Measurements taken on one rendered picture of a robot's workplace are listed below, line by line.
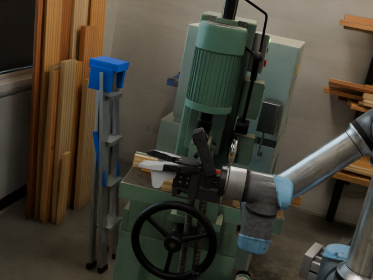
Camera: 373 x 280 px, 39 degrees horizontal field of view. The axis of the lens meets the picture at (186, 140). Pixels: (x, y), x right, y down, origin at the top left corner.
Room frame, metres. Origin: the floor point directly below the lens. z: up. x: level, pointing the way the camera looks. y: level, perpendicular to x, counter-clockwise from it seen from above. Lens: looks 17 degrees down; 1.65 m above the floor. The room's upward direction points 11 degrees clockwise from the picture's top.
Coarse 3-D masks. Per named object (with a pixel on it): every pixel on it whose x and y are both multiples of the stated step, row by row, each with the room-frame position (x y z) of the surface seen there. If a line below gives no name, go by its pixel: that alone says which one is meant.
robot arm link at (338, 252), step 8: (328, 248) 1.25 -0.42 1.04; (336, 248) 1.25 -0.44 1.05; (344, 248) 1.27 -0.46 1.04; (328, 256) 1.23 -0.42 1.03; (336, 256) 1.22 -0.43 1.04; (344, 256) 1.21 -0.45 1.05; (320, 264) 1.26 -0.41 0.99; (328, 264) 1.22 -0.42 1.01; (336, 264) 1.20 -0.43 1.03; (320, 272) 1.24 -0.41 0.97; (328, 272) 1.19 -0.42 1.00
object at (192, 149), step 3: (210, 138) 1.95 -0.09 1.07; (192, 141) 1.87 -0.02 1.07; (210, 141) 1.92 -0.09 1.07; (192, 144) 1.85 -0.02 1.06; (189, 147) 1.86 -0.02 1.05; (192, 147) 1.85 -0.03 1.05; (195, 147) 1.85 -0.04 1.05; (189, 150) 1.85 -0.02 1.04; (192, 150) 1.85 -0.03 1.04; (195, 150) 1.85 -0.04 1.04; (189, 153) 1.85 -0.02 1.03; (192, 153) 1.85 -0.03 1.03; (189, 156) 1.85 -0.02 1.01; (192, 156) 1.85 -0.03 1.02; (198, 159) 1.85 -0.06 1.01
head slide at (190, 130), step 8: (192, 112) 1.99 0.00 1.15; (192, 120) 1.99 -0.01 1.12; (216, 120) 1.98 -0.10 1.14; (224, 120) 1.98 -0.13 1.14; (192, 128) 1.99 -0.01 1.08; (216, 128) 1.98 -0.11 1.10; (216, 136) 1.98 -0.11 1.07; (184, 144) 1.99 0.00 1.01; (216, 144) 1.98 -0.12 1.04; (216, 152) 1.98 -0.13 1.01
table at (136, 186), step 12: (132, 168) 1.91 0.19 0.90; (132, 180) 1.80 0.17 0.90; (144, 180) 1.82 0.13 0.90; (120, 192) 1.76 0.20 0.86; (132, 192) 1.76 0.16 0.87; (144, 192) 1.75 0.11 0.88; (156, 192) 1.75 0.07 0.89; (168, 192) 1.75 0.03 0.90; (228, 204) 1.74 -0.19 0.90; (180, 216) 1.64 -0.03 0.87; (228, 216) 1.72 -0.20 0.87; (240, 216) 1.72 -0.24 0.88; (216, 228) 1.63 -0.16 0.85; (276, 228) 1.70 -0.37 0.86
